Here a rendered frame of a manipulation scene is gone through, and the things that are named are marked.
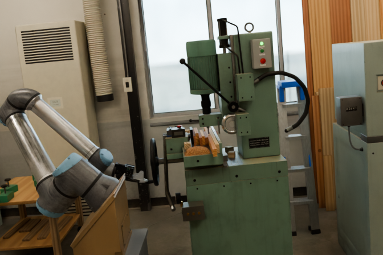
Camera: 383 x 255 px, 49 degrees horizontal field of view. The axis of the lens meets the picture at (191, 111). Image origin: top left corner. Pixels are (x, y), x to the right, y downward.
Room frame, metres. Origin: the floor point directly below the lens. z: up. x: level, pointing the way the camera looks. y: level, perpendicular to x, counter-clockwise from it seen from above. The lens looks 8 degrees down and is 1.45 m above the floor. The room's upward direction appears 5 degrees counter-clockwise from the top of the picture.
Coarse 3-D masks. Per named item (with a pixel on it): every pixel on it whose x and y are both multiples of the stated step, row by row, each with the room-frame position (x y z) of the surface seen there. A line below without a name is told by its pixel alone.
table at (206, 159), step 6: (210, 150) 2.25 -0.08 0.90; (168, 156) 2.37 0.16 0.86; (174, 156) 2.38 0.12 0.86; (180, 156) 2.38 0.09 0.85; (192, 156) 2.17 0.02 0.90; (198, 156) 2.17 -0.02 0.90; (204, 156) 2.17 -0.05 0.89; (210, 156) 2.17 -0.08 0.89; (222, 156) 2.17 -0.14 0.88; (186, 162) 2.17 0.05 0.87; (192, 162) 2.17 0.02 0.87; (198, 162) 2.17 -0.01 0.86; (204, 162) 2.17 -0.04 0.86; (210, 162) 2.17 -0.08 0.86; (216, 162) 2.17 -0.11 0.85; (222, 162) 2.17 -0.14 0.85
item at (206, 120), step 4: (220, 112) 2.49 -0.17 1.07; (200, 116) 2.44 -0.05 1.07; (204, 116) 2.44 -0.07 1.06; (208, 116) 2.44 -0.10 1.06; (212, 116) 2.44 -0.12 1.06; (216, 116) 2.44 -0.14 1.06; (220, 116) 2.44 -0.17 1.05; (200, 120) 2.44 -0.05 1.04; (204, 120) 2.44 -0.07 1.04; (208, 120) 2.44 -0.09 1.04; (212, 120) 2.44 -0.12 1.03; (216, 120) 2.44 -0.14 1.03; (220, 120) 2.44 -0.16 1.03; (200, 124) 2.44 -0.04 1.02; (204, 124) 2.44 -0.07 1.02; (208, 124) 2.44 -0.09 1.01; (212, 124) 2.44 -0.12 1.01; (216, 124) 2.44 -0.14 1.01; (220, 124) 2.44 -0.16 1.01
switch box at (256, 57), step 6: (252, 42) 2.32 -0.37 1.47; (258, 42) 2.31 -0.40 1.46; (264, 42) 2.32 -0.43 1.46; (252, 48) 2.32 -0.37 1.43; (258, 48) 2.31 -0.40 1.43; (264, 48) 2.32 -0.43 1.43; (270, 48) 2.32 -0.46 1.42; (252, 54) 2.33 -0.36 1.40; (258, 54) 2.31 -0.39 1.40; (270, 54) 2.32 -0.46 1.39; (252, 60) 2.34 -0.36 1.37; (258, 60) 2.31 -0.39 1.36; (270, 60) 2.32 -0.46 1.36; (252, 66) 2.35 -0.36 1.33; (258, 66) 2.31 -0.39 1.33; (264, 66) 2.31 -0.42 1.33; (270, 66) 2.32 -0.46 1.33
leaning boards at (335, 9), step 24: (312, 0) 3.65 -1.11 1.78; (336, 0) 3.67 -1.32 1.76; (360, 0) 3.64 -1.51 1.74; (312, 24) 3.64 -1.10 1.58; (336, 24) 3.66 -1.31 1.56; (360, 24) 3.62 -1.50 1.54; (312, 48) 3.63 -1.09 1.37; (312, 72) 3.63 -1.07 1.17; (312, 96) 3.52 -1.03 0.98; (312, 120) 3.63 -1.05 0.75; (336, 120) 3.46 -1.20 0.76; (312, 144) 3.62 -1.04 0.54
